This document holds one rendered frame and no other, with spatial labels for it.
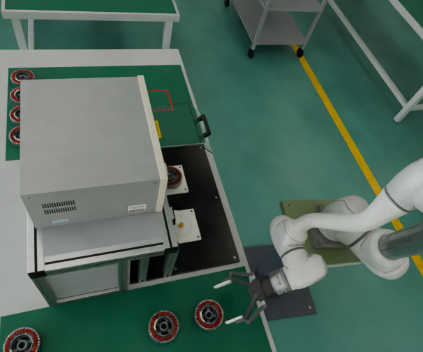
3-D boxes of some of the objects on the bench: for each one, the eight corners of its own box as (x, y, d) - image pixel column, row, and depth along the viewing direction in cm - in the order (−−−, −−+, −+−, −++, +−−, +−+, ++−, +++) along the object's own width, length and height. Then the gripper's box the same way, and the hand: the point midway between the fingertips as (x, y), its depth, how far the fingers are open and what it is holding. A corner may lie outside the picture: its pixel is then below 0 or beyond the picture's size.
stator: (215, 297, 145) (217, 295, 142) (225, 325, 139) (227, 323, 136) (189, 306, 141) (190, 304, 138) (199, 335, 135) (201, 334, 132)
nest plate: (181, 166, 174) (181, 164, 173) (188, 192, 167) (188, 191, 166) (150, 169, 170) (151, 167, 169) (156, 196, 162) (156, 195, 161)
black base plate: (202, 146, 187) (203, 143, 185) (239, 262, 155) (240, 260, 153) (109, 154, 172) (109, 151, 171) (128, 285, 141) (129, 283, 139)
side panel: (125, 283, 141) (125, 252, 115) (126, 290, 139) (127, 261, 113) (49, 298, 132) (30, 269, 106) (49, 306, 131) (31, 279, 105)
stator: (179, 314, 138) (181, 312, 135) (175, 346, 132) (176, 344, 129) (151, 310, 137) (151, 307, 134) (145, 341, 131) (145, 339, 128)
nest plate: (193, 209, 162) (193, 208, 161) (200, 239, 155) (201, 238, 154) (160, 214, 158) (160, 213, 157) (167, 246, 150) (167, 244, 149)
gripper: (258, 251, 138) (207, 272, 139) (285, 317, 126) (229, 339, 127) (261, 255, 144) (212, 275, 146) (286, 318, 132) (232, 339, 134)
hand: (223, 304), depth 136 cm, fingers open, 13 cm apart
